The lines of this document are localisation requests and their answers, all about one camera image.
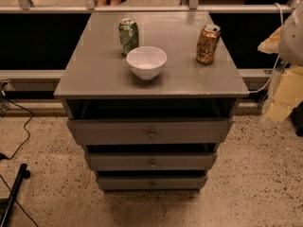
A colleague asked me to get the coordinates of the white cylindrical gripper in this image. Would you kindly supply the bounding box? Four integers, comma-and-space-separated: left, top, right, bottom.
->
265, 65, 303, 122

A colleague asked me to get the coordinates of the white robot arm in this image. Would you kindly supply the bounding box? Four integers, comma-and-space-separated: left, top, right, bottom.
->
258, 3, 303, 122

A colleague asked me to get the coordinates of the grey wooden drawer cabinet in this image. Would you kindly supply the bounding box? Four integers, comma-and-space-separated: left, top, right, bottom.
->
55, 11, 248, 178

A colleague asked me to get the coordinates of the grey top drawer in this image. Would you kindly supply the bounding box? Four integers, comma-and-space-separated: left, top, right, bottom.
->
67, 118, 233, 145

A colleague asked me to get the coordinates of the orange soda can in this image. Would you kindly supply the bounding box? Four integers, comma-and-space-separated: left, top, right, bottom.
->
196, 24, 221, 64

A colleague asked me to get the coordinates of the white ceramic bowl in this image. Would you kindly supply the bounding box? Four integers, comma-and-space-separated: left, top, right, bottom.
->
126, 46, 167, 80

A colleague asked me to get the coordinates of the green soda can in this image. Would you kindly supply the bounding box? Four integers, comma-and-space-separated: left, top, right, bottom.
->
118, 18, 139, 55

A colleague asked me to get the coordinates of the black stand leg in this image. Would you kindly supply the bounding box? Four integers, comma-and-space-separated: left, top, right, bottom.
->
0, 164, 30, 227

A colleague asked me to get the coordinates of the white cable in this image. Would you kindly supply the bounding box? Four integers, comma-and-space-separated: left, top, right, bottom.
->
248, 2, 285, 95

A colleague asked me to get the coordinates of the metal railing frame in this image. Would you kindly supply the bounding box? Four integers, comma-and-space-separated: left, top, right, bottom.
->
0, 0, 303, 92

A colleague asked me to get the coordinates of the black floor cable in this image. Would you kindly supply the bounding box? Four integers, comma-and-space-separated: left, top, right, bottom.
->
0, 97, 36, 161

